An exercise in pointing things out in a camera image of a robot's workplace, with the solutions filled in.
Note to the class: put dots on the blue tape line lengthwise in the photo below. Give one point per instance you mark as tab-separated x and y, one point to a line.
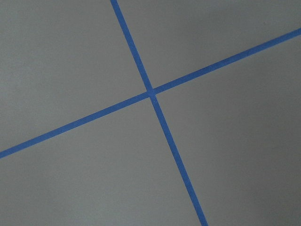
161	118

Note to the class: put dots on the blue tape line crosswise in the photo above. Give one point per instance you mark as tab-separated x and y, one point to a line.
157	90

